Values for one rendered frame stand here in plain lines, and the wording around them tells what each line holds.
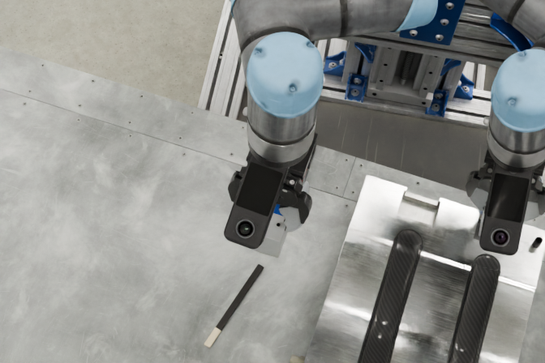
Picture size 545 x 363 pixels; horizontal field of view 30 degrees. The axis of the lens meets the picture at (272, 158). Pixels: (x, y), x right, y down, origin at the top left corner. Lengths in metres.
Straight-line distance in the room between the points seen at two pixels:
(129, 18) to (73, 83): 1.06
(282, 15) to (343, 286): 0.44
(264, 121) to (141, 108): 0.54
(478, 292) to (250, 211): 0.38
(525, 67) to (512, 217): 0.23
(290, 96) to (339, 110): 1.26
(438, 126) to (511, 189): 1.07
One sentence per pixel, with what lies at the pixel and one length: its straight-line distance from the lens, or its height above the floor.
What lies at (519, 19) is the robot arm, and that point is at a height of 1.26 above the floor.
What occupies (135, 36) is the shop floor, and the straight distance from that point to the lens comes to 2.62.
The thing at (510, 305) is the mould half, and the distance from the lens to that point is 1.39.
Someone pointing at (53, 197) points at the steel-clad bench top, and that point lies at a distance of 1.52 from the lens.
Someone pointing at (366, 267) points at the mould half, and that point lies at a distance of 1.37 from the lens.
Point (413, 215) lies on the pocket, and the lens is 1.44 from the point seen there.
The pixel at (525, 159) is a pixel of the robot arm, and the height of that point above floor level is 1.17.
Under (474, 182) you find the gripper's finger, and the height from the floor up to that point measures 1.03.
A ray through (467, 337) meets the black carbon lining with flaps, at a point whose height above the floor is 0.88.
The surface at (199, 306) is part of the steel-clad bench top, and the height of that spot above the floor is 0.80.
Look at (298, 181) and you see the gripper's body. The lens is 1.20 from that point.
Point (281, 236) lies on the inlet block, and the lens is 1.30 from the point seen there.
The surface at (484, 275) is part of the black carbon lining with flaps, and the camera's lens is 1.40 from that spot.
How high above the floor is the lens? 2.15
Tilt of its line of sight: 62 degrees down
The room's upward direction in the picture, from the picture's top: 5 degrees clockwise
